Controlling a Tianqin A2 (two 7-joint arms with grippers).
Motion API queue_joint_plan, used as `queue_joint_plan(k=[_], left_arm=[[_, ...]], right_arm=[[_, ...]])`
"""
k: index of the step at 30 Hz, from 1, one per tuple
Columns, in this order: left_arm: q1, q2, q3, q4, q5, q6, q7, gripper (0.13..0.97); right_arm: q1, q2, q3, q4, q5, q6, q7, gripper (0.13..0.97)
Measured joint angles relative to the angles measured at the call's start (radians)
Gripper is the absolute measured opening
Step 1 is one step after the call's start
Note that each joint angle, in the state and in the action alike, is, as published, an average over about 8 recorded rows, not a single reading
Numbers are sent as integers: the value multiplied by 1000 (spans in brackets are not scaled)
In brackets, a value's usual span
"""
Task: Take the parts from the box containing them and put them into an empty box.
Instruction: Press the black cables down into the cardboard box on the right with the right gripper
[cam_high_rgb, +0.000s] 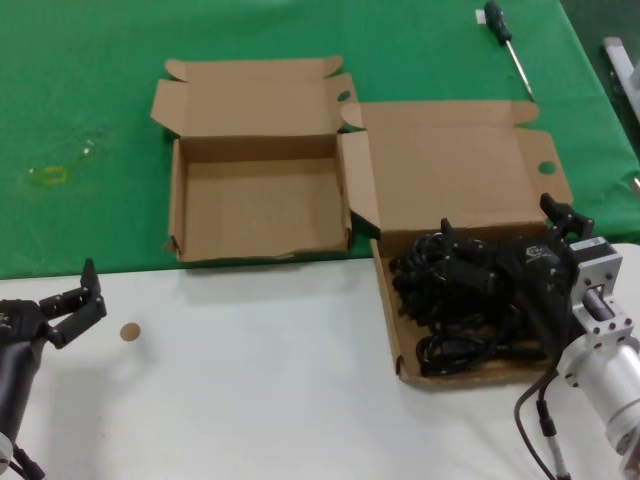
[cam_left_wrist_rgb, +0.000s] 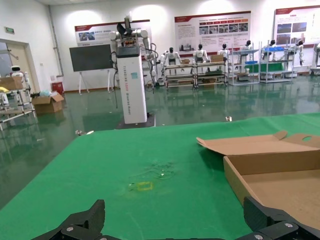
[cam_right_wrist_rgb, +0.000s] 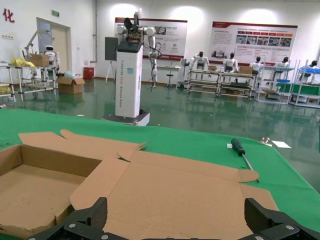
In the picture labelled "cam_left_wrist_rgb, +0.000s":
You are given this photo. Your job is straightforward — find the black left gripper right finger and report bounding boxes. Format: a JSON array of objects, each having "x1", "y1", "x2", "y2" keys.
[{"x1": 243, "y1": 196, "x2": 320, "y2": 240}]

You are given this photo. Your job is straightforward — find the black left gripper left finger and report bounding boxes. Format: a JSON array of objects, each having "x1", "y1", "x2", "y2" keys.
[{"x1": 32, "y1": 199, "x2": 106, "y2": 240}]

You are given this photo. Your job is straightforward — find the cardboard box with notched lid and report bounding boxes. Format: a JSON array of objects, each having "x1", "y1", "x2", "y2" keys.
[{"x1": 196, "y1": 130, "x2": 320, "y2": 235}]

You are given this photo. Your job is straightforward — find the open cardboard floor box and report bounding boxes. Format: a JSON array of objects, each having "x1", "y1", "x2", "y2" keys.
[{"x1": 31, "y1": 93, "x2": 65, "y2": 115}]

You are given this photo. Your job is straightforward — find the red box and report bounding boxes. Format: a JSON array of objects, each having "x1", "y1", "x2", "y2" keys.
[{"x1": 51, "y1": 81, "x2": 65, "y2": 95}]

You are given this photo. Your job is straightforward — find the closed brown cardboard box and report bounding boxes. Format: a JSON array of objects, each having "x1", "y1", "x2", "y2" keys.
[{"x1": 0, "y1": 76, "x2": 25, "y2": 91}]

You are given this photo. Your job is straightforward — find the green tablecloth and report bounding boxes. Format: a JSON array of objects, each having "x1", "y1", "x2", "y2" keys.
[{"x1": 0, "y1": 112, "x2": 320, "y2": 240}]

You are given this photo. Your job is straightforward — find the tall white shelf rack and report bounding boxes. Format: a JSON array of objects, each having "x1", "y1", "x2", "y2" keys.
[
  {"x1": 258, "y1": 41, "x2": 298, "y2": 84},
  {"x1": 228, "y1": 42, "x2": 260, "y2": 86}
]

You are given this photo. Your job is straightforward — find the green panel sheet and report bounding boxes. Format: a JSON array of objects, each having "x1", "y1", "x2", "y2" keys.
[{"x1": 258, "y1": 62, "x2": 285, "y2": 74}]

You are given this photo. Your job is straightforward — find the low roller workbench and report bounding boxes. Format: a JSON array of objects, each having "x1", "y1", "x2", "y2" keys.
[
  {"x1": 193, "y1": 61, "x2": 229, "y2": 89},
  {"x1": 163, "y1": 63, "x2": 196, "y2": 89}
]

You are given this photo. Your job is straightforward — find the small white round-head robot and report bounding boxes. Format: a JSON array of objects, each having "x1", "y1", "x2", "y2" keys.
[{"x1": 9, "y1": 65, "x2": 30, "y2": 85}]

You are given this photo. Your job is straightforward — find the black screen on white stand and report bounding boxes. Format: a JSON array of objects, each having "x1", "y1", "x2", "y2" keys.
[{"x1": 69, "y1": 44, "x2": 114, "y2": 94}]

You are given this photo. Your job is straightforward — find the white black humanoid robot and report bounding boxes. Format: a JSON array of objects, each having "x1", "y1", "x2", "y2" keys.
[
  {"x1": 192, "y1": 43, "x2": 210, "y2": 65},
  {"x1": 237, "y1": 39, "x2": 254, "y2": 63},
  {"x1": 261, "y1": 39, "x2": 278, "y2": 61},
  {"x1": 159, "y1": 46, "x2": 181, "y2": 76},
  {"x1": 291, "y1": 37, "x2": 306, "y2": 67},
  {"x1": 216, "y1": 42, "x2": 231, "y2": 63}
]

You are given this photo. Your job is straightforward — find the beige door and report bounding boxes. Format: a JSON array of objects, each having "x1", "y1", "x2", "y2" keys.
[{"x1": 0, "y1": 38, "x2": 41, "y2": 93}]

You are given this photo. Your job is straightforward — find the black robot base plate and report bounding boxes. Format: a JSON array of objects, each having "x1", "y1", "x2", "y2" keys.
[{"x1": 115, "y1": 112, "x2": 157, "y2": 130}]

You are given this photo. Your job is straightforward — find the white tube frame rack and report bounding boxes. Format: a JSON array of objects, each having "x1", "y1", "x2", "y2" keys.
[{"x1": 0, "y1": 82, "x2": 38, "y2": 131}]

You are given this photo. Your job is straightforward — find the white wall pipe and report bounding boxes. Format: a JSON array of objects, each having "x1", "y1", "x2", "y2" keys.
[{"x1": 47, "y1": 0, "x2": 64, "y2": 79}]

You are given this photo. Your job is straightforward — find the wide red-headed wall poster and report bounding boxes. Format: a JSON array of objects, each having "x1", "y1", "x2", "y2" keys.
[{"x1": 174, "y1": 10, "x2": 252, "y2": 55}]

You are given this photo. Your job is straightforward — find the wall poster with blue photo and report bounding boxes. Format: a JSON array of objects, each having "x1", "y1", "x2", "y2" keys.
[{"x1": 74, "y1": 19, "x2": 152, "y2": 48}]

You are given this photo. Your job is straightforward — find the wall poster with large photos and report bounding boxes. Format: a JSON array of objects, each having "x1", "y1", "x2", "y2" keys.
[{"x1": 273, "y1": 5, "x2": 320, "y2": 47}]

